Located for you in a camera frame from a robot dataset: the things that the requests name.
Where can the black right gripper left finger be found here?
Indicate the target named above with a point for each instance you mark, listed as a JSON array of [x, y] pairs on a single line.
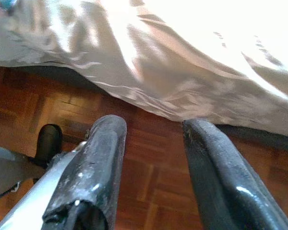
[[91, 179]]

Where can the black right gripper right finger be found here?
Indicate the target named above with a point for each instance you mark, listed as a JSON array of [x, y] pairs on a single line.
[[220, 182]]

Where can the black right robot foot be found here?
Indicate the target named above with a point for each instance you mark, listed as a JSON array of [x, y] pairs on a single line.
[[49, 141]]

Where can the silver left robot leg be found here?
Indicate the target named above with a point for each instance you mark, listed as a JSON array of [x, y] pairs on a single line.
[[9, 170]]

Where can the beige floral bedsheet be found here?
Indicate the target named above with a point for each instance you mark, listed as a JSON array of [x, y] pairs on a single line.
[[158, 60]]

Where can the blue pink comic book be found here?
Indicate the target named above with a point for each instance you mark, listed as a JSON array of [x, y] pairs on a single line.
[[6, 4]]

